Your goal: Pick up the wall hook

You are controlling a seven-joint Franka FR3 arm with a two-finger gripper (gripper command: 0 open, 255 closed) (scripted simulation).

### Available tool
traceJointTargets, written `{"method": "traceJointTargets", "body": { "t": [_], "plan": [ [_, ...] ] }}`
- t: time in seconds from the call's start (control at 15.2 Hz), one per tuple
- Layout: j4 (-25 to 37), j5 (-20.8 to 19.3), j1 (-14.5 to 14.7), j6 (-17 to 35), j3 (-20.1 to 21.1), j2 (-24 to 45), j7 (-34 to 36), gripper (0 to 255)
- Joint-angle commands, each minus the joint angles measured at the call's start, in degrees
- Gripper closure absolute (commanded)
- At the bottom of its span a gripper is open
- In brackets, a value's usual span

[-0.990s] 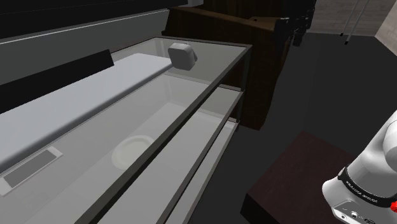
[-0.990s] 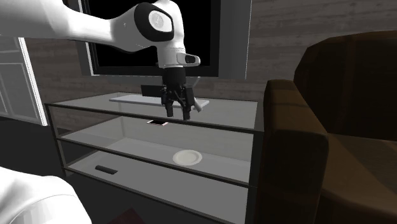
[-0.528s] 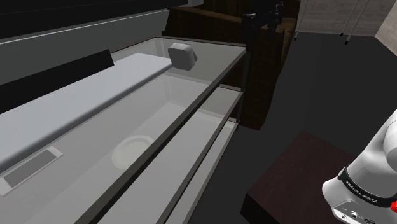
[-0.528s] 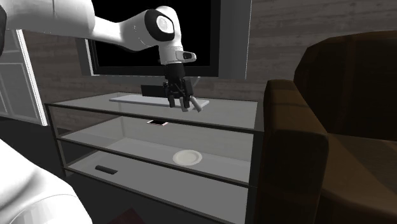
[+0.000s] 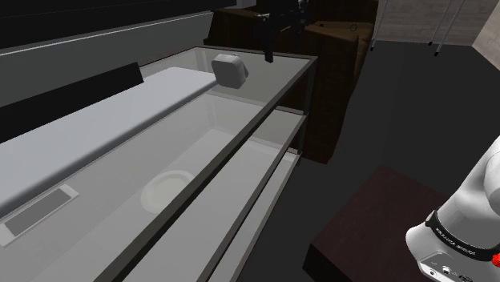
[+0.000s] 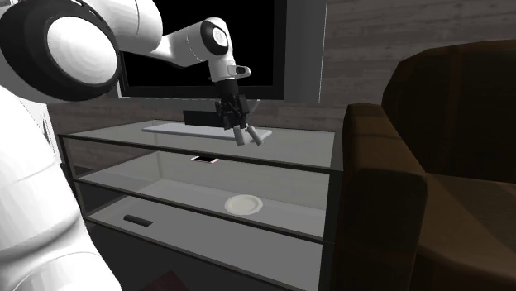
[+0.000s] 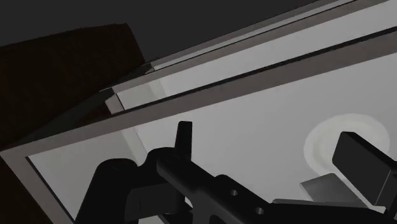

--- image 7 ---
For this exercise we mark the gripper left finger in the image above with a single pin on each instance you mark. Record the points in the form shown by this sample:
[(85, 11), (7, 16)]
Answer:
[(173, 173)]

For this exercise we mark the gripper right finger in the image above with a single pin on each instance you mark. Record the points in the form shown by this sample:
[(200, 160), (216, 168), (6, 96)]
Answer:
[(363, 164)]

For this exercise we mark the white round plate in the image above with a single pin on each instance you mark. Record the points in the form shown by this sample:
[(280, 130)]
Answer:
[(322, 139)]

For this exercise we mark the white cabinet with grey frame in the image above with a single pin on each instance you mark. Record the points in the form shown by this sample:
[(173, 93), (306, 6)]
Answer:
[(254, 124)]

